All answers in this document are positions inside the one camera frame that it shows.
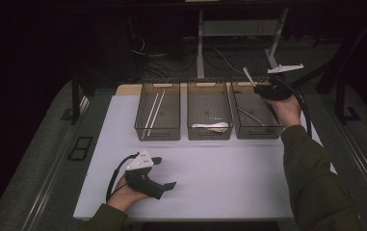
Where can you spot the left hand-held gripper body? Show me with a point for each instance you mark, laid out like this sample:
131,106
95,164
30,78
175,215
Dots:
142,183

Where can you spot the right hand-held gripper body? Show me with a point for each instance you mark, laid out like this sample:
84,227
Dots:
275,89

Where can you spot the smoky translucent plastic bin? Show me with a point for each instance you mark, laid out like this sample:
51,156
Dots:
251,102
209,106
170,112

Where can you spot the metal fork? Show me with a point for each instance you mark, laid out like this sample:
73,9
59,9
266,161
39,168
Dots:
250,115

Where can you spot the white chopstick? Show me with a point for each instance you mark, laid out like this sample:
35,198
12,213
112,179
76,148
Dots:
150,115
156,112

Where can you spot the white ceramic spoon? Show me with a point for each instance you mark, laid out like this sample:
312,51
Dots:
218,125

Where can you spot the person's left hand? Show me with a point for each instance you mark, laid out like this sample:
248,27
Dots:
125,195

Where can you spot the person's right hand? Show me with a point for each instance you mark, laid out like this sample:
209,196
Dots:
287,110

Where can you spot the black metal stand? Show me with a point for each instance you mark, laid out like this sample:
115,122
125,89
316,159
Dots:
340,64

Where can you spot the white metal desk frame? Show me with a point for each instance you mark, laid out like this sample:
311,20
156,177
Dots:
200,48

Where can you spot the black floor socket frame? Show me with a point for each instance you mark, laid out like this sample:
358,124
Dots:
81,148

